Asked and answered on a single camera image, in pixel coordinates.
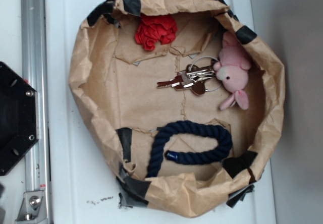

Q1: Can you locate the brown paper taped bin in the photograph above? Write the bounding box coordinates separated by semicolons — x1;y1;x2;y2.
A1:
69;0;285;217

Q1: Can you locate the silver key bunch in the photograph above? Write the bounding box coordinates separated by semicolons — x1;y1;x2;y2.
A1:
157;56;222;96

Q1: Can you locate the crumpled red cloth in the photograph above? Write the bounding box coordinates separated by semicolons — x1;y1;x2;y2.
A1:
135;14;178;51

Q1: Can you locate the pink plush bunny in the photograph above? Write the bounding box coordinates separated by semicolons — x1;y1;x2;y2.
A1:
213;31;251;110

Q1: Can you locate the white tray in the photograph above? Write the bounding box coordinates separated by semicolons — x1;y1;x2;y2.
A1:
45;0;276;223

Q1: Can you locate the dark blue twisted rope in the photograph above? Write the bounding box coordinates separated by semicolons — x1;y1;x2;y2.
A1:
145;120;233;179

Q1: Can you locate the aluminium extrusion rail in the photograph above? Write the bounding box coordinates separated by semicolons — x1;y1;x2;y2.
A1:
21;0;53;223

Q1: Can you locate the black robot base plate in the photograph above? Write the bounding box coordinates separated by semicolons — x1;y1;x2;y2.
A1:
1;62;38;176

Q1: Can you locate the metal corner bracket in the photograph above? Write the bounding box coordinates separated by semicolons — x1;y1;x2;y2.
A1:
15;190;47;223

